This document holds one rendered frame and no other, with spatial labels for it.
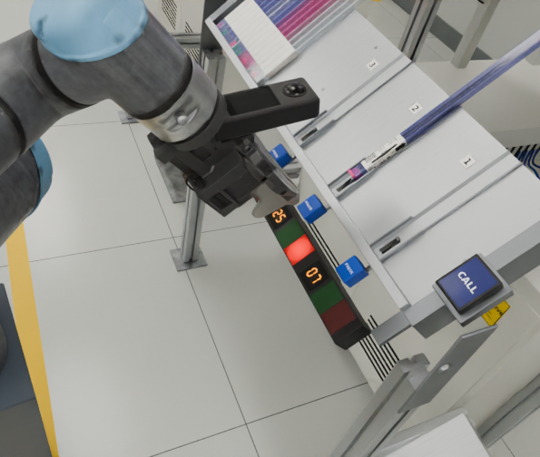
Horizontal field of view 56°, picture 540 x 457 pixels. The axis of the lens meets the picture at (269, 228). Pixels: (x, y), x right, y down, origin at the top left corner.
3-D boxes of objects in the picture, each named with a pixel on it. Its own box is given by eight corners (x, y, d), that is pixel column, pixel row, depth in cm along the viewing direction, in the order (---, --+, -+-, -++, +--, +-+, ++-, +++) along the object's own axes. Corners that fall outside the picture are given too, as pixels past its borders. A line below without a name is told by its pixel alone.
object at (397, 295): (415, 325, 61) (398, 309, 55) (225, 48, 100) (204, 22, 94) (424, 319, 60) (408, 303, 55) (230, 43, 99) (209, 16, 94)
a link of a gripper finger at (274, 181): (274, 184, 62) (236, 148, 55) (286, 176, 62) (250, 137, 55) (290, 211, 59) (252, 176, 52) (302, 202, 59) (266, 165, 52)
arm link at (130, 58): (31, -23, 41) (110, -69, 37) (126, 66, 49) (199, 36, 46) (4, 52, 37) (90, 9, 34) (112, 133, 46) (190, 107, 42)
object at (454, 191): (418, 314, 58) (411, 306, 56) (223, 34, 97) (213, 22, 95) (568, 215, 55) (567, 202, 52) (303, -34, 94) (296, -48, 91)
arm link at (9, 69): (-99, 100, 41) (-11, 55, 36) (-12, 43, 49) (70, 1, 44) (-27, 177, 45) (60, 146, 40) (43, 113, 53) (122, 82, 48)
